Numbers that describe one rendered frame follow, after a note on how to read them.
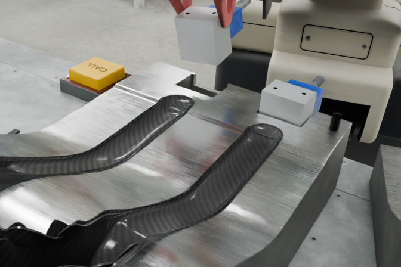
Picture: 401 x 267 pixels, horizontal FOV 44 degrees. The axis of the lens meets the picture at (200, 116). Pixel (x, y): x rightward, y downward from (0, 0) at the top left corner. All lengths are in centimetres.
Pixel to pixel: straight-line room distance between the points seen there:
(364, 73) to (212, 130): 47
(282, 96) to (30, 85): 42
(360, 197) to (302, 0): 45
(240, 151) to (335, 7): 50
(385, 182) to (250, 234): 20
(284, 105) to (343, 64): 42
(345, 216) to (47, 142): 32
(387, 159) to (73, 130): 34
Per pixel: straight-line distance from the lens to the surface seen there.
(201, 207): 42
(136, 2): 372
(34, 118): 71
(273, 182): 45
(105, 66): 77
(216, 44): 55
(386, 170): 56
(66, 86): 76
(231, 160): 48
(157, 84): 59
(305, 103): 53
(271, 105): 54
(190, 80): 63
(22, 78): 83
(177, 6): 57
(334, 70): 92
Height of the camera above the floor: 115
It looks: 30 degrees down
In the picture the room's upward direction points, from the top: 4 degrees clockwise
